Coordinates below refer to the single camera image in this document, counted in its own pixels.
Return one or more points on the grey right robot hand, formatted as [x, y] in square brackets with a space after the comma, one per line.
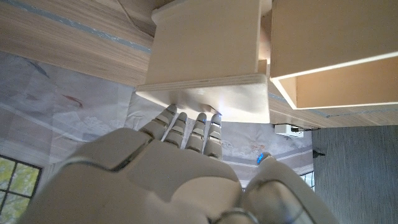
[140, 186]

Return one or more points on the wooden box with slot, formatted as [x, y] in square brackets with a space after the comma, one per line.
[205, 43]

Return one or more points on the printed window backdrop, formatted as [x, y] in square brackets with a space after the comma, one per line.
[62, 109]

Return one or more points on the white power strip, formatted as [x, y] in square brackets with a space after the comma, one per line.
[287, 130]

